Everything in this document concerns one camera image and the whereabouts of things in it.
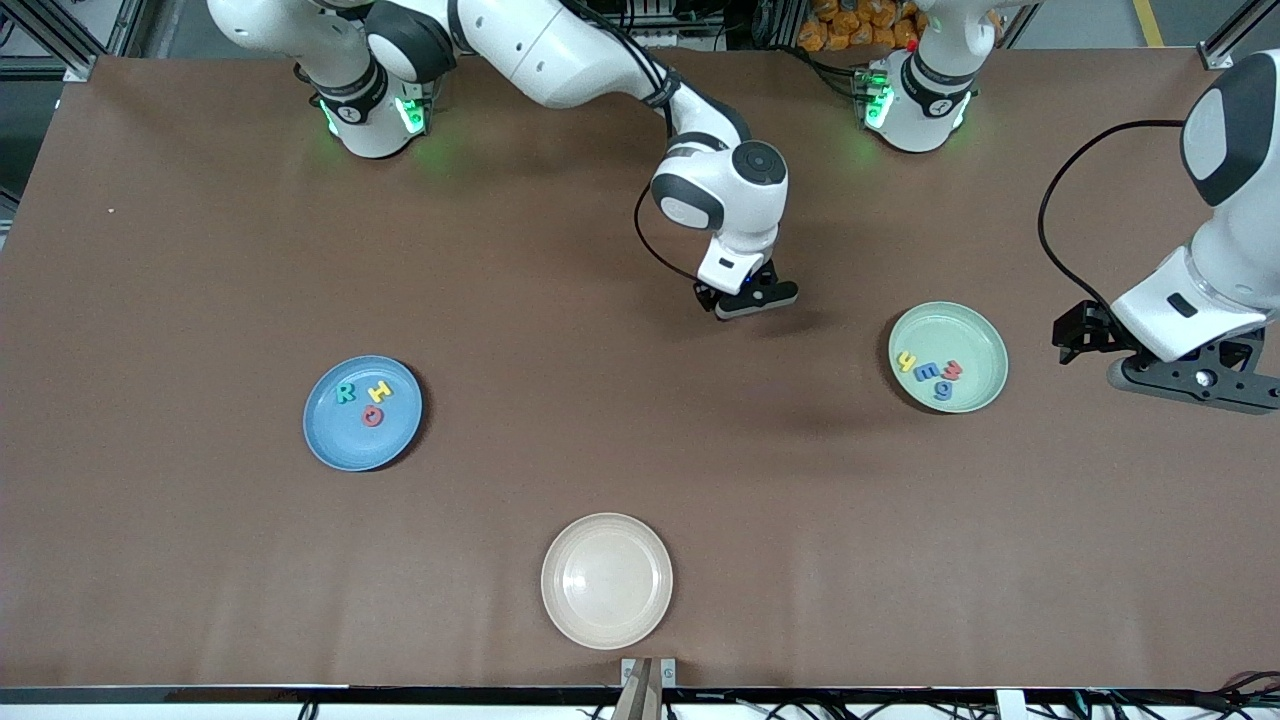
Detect green plate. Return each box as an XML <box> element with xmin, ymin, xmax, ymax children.
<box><xmin>888</xmin><ymin>301</ymin><xmax>1009</xmax><ymax>414</ymax></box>

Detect beige plate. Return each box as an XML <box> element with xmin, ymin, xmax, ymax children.
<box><xmin>541</xmin><ymin>512</ymin><xmax>674</xmax><ymax>651</ymax></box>

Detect blue plate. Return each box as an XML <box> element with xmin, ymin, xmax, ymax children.
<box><xmin>304</xmin><ymin>355</ymin><xmax>424</xmax><ymax>473</ymax></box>

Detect white electronics box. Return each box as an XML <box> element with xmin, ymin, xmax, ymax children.
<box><xmin>620</xmin><ymin>0</ymin><xmax>731</xmax><ymax>51</ymax></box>

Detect orange packets pile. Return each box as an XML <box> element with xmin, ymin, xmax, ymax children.
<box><xmin>797</xmin><ymin>0</ymin><xmax>931</xmax><ymax>53</ymax></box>

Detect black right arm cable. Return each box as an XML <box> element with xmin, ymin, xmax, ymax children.
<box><xmin>634</xmin><ymin>180</ymin><xmax>706</xmax><ymax>286</ymax></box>

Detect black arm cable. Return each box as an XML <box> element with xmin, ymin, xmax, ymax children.
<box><xmin>634</xmin><ymin>180</ymin><xmax>706</xmax><ymax>286</ymax></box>
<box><xmin>1037</xmin><ymin>119</ymin><xmax>1188</xmax><ymax>313</ymax></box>

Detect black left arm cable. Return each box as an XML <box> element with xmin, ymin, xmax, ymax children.
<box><xmin>1037</xmin><ymin>119</ymin><xmax>1188</xmax><ymax>313</ymax></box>

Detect aluminium frame profile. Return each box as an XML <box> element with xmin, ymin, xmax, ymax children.
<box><xmin>0</xmin><ymin>0</ymin><xmax>151</xmax><ymax>83</ymax></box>
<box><xmin>1200</xmin><ymin>0</ymin><xmax>1280</xmax><ymax>71</ymax></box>

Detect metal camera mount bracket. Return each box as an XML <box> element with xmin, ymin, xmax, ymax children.
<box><xmin>612</xmin><ymin>657</ymin><xmax>677</xmax><ymax>720</ymax></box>

